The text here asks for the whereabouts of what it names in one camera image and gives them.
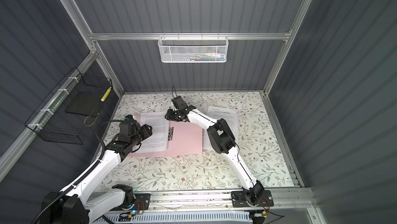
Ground pink file folder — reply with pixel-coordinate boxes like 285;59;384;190
128;121;203;157

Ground white printed paper sheet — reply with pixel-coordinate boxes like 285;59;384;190
136;111;170;154

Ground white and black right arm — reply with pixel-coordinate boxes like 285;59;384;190
164;96;265;206

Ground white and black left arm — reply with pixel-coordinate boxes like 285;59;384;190
32;115;153;224

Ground silver folder clip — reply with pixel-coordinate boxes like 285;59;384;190
168;127;174;141

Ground white sheet with XDOF header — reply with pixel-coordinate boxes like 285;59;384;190
207;106;237;116

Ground yellow marker pen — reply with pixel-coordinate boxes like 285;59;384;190
100;87;112;102

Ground black pad in basket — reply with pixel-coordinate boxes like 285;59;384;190
65;92;104;117

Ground pens in white basket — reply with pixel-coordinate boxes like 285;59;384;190
182;52;226;62

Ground floral patterned table mat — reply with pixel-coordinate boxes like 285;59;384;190
96;92;297;193

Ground aluminium horizontal back bar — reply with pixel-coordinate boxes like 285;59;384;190
89;33;290;41

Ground white ventilated grille strip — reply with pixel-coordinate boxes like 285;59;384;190
105;211;253;224

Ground white wire mesh basket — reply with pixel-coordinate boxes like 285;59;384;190
158;39;229;63

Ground black corrugated cable conduit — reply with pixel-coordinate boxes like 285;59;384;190
30;120;131;224

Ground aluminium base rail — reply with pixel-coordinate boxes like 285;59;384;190
141;187;317;213

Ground aluminium frame corner post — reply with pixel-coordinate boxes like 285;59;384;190
263;0;313;96

